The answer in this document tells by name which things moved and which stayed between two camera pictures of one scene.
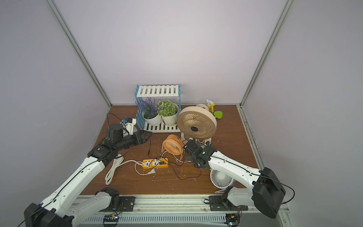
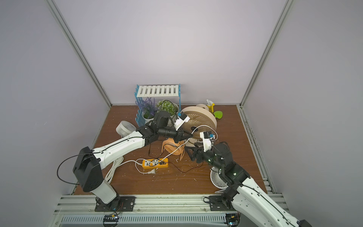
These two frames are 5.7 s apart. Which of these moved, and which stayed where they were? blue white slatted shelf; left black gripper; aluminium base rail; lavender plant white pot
Moved: left black gripper
Stayed: blue white slatted shelf; lavender plant white pot; aluminium base rail
